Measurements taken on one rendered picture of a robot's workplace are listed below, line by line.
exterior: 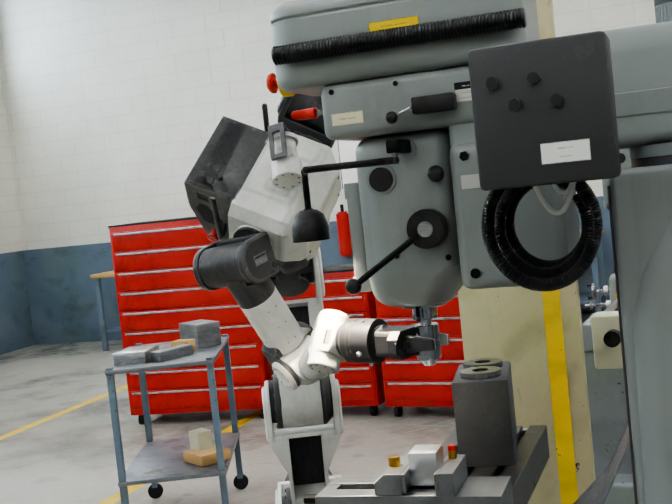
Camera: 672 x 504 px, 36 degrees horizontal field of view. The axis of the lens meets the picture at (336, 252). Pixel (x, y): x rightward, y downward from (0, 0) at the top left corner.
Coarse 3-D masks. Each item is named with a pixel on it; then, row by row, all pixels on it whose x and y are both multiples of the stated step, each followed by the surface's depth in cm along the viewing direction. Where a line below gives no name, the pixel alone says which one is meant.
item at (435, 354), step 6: (414, 330) 196; (432, 330) 194; (438, 330) 195; (420, 336) 194; (426, 336) 194; (432, 336) 194; (438, 336) 195; (438, 342) 195; (438, 348) 194; (420, 354) 194; (426, 354) 194; (432, 354) 194; (438, 354) 194; (420, 360) 195; (426, 360) 194
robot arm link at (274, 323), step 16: (272, 304) 225; (256, 320) 226; (272, 320) 226; (288, 320) 228; (272, 336) 228; (288, 336) 229; (272, 352) 230; (288, 352) 230; (272, 368) 232; (288, 368) 228; (288, 384) 231
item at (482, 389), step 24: (480, 360) 238; (456, 384) 221; (480, 384) 220; (504, 384) 219; (456, 408) 222; (480, 408) 221; (504, 408) 220; (456, 432) 222; (480, 432) 221; (504, 432) 220; (480, 456) 221; (504, 456) 220
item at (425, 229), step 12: (420, 216) 181; (432, 216) 180; (408, 228) 182; (420, 228) 181; (432, 228) 180; (444, 228) 180; (408, 240) 182; (420, 240) 181; (432, 240) 180; (396, 252) 183; (384, 264) 184; (348, 288) 185; (360, 288) 186
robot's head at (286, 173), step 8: (288, 136) 222; (280, 144) 221; (288, 144) 221; (296, 144) 225; (280, 152) 220; (288, 152) 219; (296, 152) 221; (280, 160) 218; (288, 160) 218; (296, 160) 219; (272, 168) 219; (280, 168) 217; (288, 168) 217; (296, 168) 218; (272, 176) 219; (280, 176) 217; (288, 176) 218; (296, 176) 218; (280, 184) 220; (288, 184) 221; (296, 184) 221
